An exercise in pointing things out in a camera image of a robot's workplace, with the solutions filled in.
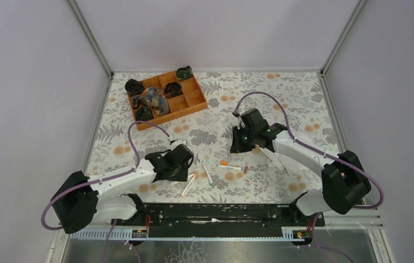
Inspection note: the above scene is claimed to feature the white pen teal tip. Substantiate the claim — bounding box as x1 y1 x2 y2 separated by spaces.
202 163 215 186

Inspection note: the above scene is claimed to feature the black roll bottom tray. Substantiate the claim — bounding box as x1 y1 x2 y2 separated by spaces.
135 106 154 121

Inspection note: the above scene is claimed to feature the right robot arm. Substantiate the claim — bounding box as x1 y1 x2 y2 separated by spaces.
230 108 371 216

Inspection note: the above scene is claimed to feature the colourful crumpled wrapper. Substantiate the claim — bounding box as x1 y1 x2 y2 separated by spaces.
130 86 171 116

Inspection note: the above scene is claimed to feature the orange wooden divided tray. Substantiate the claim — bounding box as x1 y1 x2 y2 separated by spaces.
128 71 208 130

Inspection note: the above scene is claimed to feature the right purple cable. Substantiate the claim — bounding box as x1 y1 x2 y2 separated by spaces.
231 91 386 263

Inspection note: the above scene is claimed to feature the black roll middle tray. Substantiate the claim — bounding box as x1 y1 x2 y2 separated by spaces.
164 82 183 98

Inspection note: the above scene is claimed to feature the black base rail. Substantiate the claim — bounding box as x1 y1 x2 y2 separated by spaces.
116 195 325 241

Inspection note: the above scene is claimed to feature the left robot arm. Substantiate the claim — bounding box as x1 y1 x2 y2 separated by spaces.
51 144 194 234

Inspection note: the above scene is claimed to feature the white pen with label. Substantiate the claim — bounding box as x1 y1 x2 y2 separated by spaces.
217 165 242 170

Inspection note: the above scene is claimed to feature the black roll top tray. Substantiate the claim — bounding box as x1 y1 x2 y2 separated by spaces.
175 66 193 81

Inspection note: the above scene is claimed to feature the white pen orange tip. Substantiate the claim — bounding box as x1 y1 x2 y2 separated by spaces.
180 177 196 197

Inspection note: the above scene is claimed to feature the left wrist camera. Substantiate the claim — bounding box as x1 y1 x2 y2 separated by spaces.
170 139 188 147

